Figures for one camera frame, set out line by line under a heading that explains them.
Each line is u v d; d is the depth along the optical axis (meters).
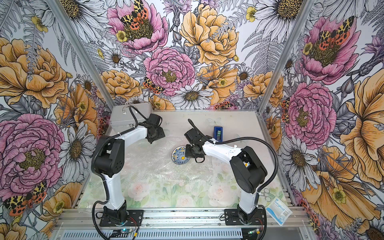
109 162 0.53
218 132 1.00
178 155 0.95
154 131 0.83
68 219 0.77
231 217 0.74
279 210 0.76
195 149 0.67
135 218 0.74
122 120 0.95
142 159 0.97
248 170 0.48
